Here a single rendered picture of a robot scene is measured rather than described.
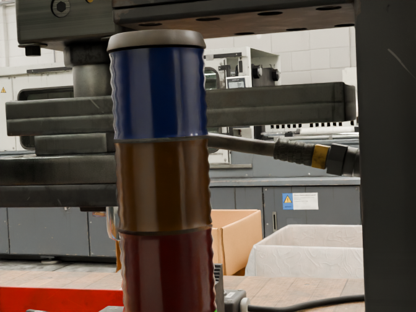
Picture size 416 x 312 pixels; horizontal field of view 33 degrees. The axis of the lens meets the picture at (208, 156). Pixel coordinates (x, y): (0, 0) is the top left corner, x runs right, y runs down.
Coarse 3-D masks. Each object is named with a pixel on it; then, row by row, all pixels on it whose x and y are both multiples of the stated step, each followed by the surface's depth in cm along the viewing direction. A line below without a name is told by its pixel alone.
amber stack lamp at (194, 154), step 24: (120, 144) 27; (144, 144) 26; (168, 144) 26; (192, 144) 27; (120, 168) 27; (144, 168) 26; (168, 168) 26; (192, 168) 26; (120, 192) 27; (144, 192) 26; (168, 192) 26; (192, 192) 27; (120, 216) 27; (144, 216) 26; (168, 216) 26; (192, 216) 27
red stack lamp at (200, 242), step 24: (120, 240) 28; (144, 240) 26; (168, 240) 26; (192, 240) 27; (144, 264) 26; (168, 264) 26; (192, 264) 27; (144, 288) 27; (168, 288) 26; (192, 288) 27
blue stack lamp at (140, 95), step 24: (144, 48) 26; (168, 48) 26; (192, 48) 26; (120, 72) 26; (144, 72) 26; (168, 72) 26; (192, 72) 27; (120, 96) 26; (144, 96) 26; (168, 96) 26; (192, 96) 27; (120, 120) 27; (144, 120) 26; (168, 120) 26; (192, 120) 26
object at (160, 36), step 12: (120, 36) 26; (132, 36) 26; (144, 36) 26; (156, 36) 26; (168, 36) 26; (180, 36) 26; (192, 36) 26; (108, 48) 27; (120, 48) 26; (132, 48) 27; (204, 48) 28
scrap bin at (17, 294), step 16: (0, 288) 90; (16, 288) 89; (32, 288) 88; (48, 288) 88; (64, 288) 87; (80, 288) 86; (96, 288) 86; (0, 304) 90; (16, 304) 89; (32, 304) 89; (48, 304) 88; (64, 304) 87; (80, 304) 86; (96, 304) 86; (112, 304) 85
